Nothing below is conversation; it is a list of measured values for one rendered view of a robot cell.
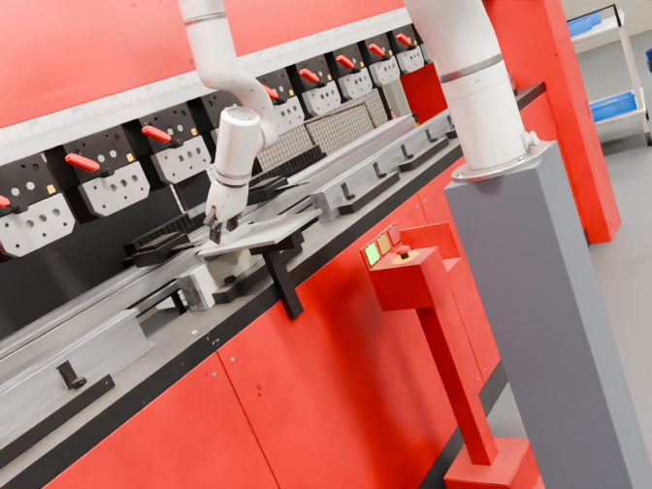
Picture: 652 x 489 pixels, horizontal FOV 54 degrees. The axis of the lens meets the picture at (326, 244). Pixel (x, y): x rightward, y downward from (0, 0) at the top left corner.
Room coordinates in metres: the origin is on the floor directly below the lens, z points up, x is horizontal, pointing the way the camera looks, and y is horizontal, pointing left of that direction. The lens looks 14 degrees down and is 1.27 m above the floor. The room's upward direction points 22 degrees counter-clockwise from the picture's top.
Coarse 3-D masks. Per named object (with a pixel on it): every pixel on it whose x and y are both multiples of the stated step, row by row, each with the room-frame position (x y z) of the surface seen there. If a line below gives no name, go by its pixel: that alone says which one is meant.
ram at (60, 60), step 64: (0, 0) 1.35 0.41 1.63; (64, 0) 1.45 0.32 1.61; (128, 0) 1.57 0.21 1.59; (256, 0) 1.90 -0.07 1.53; (320, 0) 2.12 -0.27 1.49; (384, 0) 2.41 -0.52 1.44; (0, 64) 1.30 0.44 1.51; (64, 64) 1.40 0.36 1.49; (128, 64) 1.52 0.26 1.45; (192, 64) 1.65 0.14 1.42; (0, 128) 1.26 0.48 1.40; (64, 128) 1.35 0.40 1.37
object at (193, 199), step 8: (192, 176) 1.58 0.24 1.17; (200, 176) 1.60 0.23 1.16; (208, 176) 1.62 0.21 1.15; (176, 184) 1.55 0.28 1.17; (184, 184) 1.56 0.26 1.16; (192, 184) 1.58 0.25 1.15; (200, 184) 1.59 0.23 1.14; (208, 184) 1.61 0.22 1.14; (176, 192) 1.56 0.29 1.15; (184, 192) 1.55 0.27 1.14; (192, 192) 1.57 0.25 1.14; (200, 192) 1.59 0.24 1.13; (208, 192) 1.60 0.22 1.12; (184, 200) 1.55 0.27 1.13; (192, 200) 1.56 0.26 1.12; (200, 200) 1.58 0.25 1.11; (184, 208) 1.55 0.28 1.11; (192, 208) 1.56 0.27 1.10; (200, 208) 1.58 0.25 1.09; (192, 216) 1.56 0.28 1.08
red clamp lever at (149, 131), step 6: (150, 126) 1.46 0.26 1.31; (144, 132) 1.45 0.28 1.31; (150, 132) 1.45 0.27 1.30; (156, 132) 1.46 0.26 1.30; (162, 132) 1.47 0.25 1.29; (156, 138) 1.47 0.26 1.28; (162, 138) 1.47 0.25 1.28; (168, 138) 1.48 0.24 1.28; (174, 144) 1.49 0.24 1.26; (180, 144) 1.49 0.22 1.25
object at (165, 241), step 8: (176, 232) 1.76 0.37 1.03; (160, 240) 1.73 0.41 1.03; (168, 240) 1.72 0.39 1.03; (176, 240) 1.72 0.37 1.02; (184, 240) 1.74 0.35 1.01; (208, 240) 1.62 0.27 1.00; (144, 248) 1.71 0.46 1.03; (152, 248) 1.69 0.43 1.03; (160, 248) 1.68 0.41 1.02; (168, 248) 1.70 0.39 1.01; (176, 248) 1.68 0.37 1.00; (184, 248) 1.66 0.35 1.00; (136, 256) 1.72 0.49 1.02; (144, 256) 1.70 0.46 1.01; (152, 256) 1.68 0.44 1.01; (160, 256) 1.67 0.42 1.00; (168, 256) 1.69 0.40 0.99; (136, 264) 1.73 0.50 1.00; (144, 264) 1.71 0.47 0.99; (152, 264) 1.69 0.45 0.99
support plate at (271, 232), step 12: (288, 216) 1.53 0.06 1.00; (300, 216) 1.47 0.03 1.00; (312, 216) 1.44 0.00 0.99; (252, 228) 1.56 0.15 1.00; (264, 228) 1.50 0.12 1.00; (276, 228) 1.45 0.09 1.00; (288, 228) 1.39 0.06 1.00; (240, 240) 1.48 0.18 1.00; (252, 240) 1.42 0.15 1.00; (264, 240) 1.37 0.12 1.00; (276, 240) 1.34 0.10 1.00; (204, 252) 1.50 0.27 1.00; (216, 252) 1.46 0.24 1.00
